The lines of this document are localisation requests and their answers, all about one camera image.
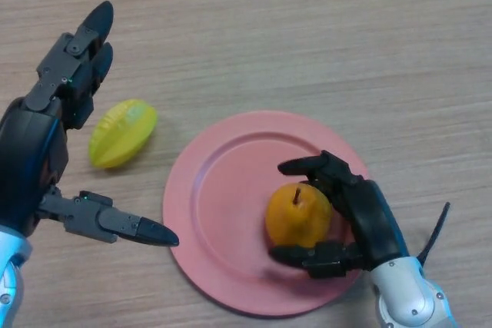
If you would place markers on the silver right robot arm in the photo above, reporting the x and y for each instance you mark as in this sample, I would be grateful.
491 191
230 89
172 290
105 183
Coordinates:
407 293

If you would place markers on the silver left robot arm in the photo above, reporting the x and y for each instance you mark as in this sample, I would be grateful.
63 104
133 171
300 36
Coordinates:
9 278

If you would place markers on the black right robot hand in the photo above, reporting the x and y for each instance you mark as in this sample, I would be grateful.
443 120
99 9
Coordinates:
365 213

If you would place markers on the pink round plate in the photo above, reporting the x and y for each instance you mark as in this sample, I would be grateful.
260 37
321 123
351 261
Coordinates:
230 205

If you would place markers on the yellow green starfruit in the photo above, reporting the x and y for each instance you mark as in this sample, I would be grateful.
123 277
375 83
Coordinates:
121 136

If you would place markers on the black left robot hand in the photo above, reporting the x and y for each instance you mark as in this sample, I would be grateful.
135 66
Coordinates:
30 151

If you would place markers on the yellow orange pear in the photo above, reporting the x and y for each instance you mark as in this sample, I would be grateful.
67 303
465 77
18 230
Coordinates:
298 216

